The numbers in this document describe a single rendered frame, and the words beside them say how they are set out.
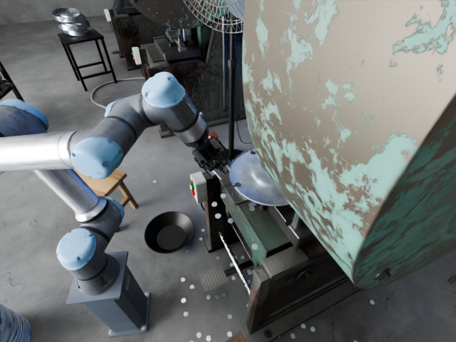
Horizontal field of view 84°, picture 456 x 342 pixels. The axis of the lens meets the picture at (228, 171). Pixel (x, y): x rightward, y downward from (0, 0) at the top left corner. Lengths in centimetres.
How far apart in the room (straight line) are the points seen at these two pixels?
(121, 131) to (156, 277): 116
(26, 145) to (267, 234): 70
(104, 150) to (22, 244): 161
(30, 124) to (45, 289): 112
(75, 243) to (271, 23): 88
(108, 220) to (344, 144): 92
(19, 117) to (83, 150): 39
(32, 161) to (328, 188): 55
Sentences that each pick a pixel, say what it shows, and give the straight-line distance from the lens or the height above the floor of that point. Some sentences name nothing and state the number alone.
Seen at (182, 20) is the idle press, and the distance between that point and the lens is 194.
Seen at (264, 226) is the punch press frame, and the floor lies 64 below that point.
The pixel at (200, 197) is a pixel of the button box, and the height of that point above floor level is 54.
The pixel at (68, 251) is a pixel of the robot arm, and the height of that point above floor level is 67.
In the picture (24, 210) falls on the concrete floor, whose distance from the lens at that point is 226.
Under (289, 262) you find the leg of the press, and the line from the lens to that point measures 87.
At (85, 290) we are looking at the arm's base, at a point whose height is 48.
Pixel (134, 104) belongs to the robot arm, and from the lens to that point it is 58.
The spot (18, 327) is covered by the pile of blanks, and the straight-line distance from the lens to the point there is 164.
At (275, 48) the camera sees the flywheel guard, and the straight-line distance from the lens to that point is 22.
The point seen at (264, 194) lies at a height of 78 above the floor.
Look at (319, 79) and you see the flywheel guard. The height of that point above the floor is 134.
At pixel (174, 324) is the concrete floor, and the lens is 148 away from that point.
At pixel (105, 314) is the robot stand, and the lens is 128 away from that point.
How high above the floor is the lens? 141
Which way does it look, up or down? 44 degrees down
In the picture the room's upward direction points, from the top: straight up
